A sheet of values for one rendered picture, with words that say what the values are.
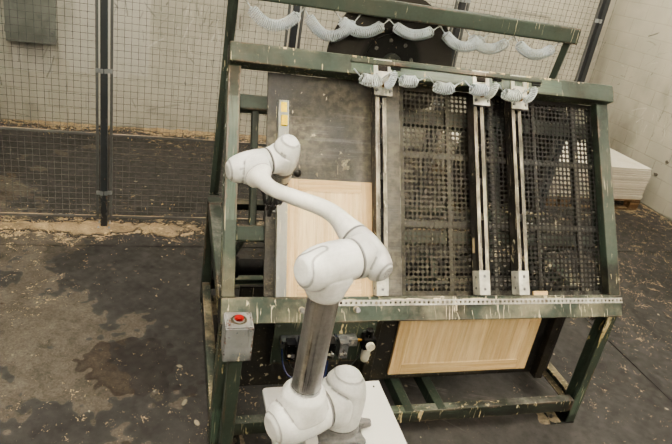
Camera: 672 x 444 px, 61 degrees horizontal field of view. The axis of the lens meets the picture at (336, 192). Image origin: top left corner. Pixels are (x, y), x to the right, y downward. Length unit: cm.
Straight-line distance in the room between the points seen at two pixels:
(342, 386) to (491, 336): 161
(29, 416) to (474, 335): 242
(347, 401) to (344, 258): 62
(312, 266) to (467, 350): 201
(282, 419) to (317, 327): 36
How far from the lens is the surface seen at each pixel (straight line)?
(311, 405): 202
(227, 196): 270
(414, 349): 339
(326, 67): 290
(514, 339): 367
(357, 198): 287
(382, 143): 292
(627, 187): 795
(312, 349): 189
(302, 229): 278
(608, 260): 357
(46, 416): 349
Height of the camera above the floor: 241
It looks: 23 degrees down
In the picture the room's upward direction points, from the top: 10 degrees clockwise
